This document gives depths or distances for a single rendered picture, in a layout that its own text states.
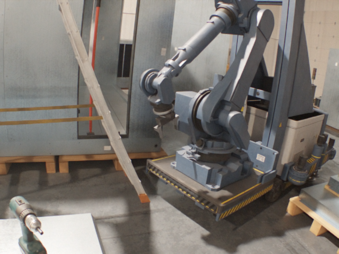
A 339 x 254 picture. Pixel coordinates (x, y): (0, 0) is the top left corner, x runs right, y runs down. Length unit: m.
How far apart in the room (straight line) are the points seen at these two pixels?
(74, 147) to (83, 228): 1.88
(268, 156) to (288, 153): 0.35
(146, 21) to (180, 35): 3.95
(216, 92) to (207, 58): 4.91
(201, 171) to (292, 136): 1.09
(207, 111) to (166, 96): 0.34
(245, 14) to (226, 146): 1.07
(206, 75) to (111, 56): 2.43
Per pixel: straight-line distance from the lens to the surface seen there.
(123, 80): 7.35
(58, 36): 2.70
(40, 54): 2.72
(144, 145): 3.03
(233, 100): 1.86
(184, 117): 2.04
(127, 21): 11.38
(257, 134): 2.91
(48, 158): 2.90
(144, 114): 2.90
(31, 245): 0.97
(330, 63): 7.24
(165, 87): 1.61
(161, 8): 2.86
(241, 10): 2.10
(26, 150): 2.98
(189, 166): 2.16
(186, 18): 6.75
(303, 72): 2.76
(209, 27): 1.90
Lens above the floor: 1.36
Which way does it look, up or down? 18 degrees down
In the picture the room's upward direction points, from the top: 6 degrees clockwise
